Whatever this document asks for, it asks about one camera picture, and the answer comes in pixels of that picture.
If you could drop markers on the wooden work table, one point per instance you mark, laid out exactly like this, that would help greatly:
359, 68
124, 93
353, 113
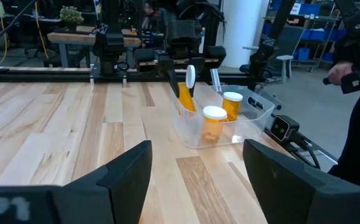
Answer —
74, 39

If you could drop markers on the blue storage bin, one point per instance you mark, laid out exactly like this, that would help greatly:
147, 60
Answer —
309, 8
317, 35

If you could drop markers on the orange pill bottle white cap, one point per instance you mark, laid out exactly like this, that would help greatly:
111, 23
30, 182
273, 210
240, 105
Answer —
231, 107
212, 127
186, 99

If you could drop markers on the black aluminium table frame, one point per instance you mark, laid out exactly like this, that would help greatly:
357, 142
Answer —
43, 75

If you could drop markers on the metal storage shelf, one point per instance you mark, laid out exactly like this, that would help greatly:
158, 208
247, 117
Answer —
332, 21

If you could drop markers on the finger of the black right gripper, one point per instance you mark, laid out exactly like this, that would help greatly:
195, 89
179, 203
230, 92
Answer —
171, 74
199, 63

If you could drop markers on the person's hand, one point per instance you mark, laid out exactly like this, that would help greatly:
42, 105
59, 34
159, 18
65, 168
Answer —
339, 73

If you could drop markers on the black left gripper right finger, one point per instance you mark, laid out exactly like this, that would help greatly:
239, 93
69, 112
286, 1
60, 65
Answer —
292, 193

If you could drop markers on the white pillar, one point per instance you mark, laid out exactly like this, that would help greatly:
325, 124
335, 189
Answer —
242, 31

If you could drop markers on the clear plastic basket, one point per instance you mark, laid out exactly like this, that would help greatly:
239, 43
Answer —
189, 130

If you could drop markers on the small black camera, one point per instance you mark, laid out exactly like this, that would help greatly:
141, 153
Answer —
281, 128

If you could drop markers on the green potted artificial plant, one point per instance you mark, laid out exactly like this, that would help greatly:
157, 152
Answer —
71, 15

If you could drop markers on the white stool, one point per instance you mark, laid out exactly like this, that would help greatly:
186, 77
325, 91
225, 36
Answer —
284, 59

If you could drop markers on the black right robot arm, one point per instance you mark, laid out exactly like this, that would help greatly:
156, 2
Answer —
110, 43

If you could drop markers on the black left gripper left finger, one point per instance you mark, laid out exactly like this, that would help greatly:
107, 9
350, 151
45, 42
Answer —
114, 193

